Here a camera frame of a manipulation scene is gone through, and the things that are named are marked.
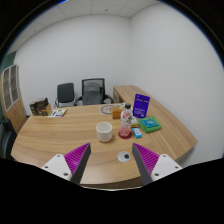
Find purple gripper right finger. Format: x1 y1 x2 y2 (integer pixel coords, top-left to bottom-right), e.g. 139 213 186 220
132 143 182 185

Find wooden glass-door cabinet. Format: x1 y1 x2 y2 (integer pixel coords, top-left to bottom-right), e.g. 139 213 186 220
0 65 26 133

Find green book stack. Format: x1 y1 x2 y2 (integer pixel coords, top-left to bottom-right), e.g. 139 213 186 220
138 117 162 133

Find wooden tissue box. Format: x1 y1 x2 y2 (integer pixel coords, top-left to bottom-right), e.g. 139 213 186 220
111 106 124 119

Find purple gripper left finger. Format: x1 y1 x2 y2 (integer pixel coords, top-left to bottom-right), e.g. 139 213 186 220
42 143 91 185

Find purple standing sign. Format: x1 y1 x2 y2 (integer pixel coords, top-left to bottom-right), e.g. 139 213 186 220
133 94 150 118

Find dark brown boxes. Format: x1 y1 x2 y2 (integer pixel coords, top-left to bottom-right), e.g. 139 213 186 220
29 97 52 116

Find grey desk cable grommet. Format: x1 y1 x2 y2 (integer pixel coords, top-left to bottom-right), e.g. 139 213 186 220
117 151 131 162

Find clear bottle pink drink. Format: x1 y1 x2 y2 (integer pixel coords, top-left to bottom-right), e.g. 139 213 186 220
119 103 133 136

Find small tan box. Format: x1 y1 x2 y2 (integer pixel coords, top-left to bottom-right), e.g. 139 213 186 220
131 117 139 128

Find dark chair at left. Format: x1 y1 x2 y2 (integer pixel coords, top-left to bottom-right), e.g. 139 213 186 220
0 119 17 160

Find small blue card box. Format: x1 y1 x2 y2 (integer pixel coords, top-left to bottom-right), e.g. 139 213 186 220
132 128 142 138

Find red round coaster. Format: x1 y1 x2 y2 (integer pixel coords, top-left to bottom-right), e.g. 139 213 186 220
118 132 132 139

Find round patterned mat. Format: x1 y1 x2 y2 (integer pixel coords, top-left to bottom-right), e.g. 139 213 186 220
100 105 113 115

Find white ceramic cup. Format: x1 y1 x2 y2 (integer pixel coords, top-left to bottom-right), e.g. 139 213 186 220
96 122 113 142

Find grey mesh office chair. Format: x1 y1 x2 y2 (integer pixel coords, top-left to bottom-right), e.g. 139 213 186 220
76 78 114 105

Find black office chair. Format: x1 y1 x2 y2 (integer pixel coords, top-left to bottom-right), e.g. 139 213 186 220
54 83 75 107

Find colourful brochure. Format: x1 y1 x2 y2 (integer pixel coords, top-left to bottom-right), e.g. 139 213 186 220
49 109 67 117

